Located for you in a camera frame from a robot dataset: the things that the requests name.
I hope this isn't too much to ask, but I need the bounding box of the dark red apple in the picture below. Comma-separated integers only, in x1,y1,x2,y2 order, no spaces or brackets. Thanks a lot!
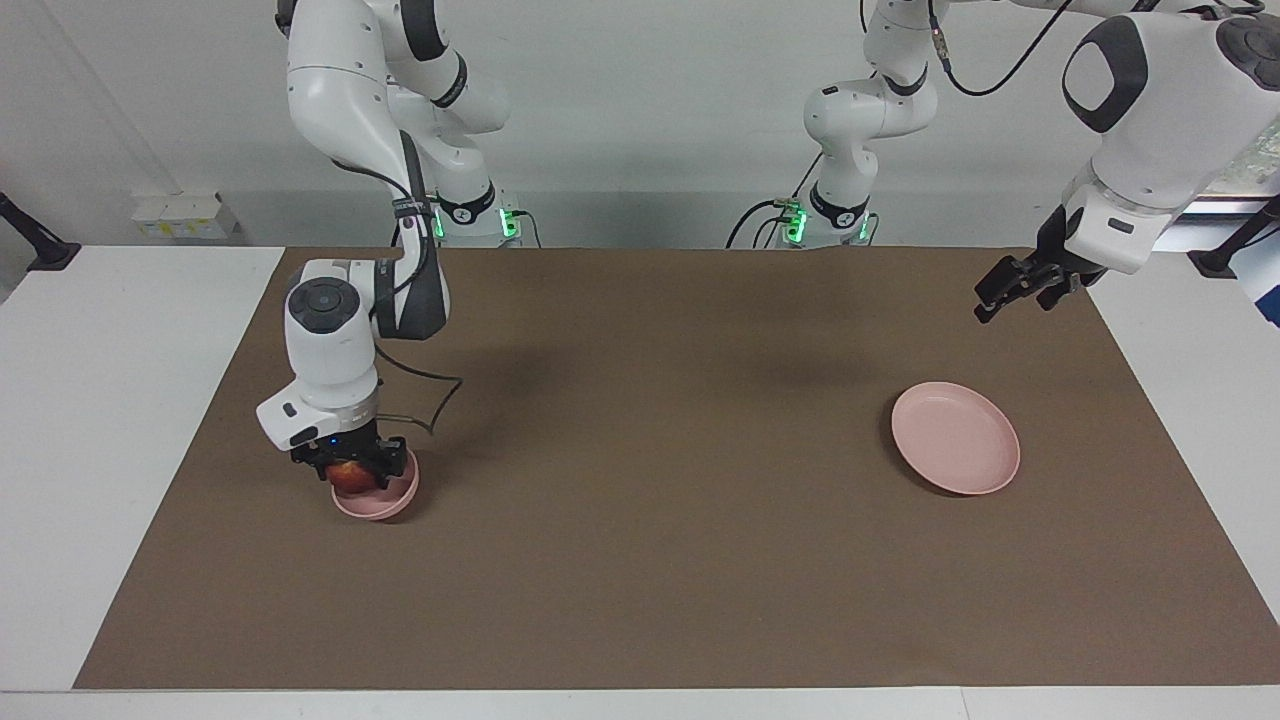
328,459,383,495

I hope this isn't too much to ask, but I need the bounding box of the pink bowl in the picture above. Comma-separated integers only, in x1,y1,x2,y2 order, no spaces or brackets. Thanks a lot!
331,445,421,522

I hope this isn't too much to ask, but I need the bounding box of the pink plate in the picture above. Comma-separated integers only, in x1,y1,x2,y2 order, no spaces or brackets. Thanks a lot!
891,381,1022,497

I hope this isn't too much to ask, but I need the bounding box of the black clamp stand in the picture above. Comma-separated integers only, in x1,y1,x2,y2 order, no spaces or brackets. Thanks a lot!
0,189,82,273
1187,194,1280,281

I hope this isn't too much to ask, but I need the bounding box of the blue panel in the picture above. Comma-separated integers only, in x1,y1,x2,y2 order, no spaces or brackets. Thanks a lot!
1232,230,1280,329

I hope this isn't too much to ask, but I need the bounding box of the window with greenery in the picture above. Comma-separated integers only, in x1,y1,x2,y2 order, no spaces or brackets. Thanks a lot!
1195,140,1280,201

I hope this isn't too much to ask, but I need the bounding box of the brown table mat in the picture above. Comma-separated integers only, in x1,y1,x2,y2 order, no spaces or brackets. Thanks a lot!
73,246,1280,691

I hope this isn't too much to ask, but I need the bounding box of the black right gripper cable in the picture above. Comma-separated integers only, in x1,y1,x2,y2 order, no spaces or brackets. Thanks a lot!
334,130,465,437

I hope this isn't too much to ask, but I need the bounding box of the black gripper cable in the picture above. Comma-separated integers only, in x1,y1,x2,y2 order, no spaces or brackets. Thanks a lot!
334,130,465,437
927,0,1263,99

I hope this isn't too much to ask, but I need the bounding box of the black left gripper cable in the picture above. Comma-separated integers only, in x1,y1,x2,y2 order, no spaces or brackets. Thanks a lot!
927,0,1263,99

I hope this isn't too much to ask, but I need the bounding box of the black left arm base cable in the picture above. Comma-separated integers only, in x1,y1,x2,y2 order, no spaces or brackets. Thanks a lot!
724,150,827,250

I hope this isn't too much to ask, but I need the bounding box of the white wall socket box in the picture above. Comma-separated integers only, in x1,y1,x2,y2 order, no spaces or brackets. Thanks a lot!
132,192,240,242

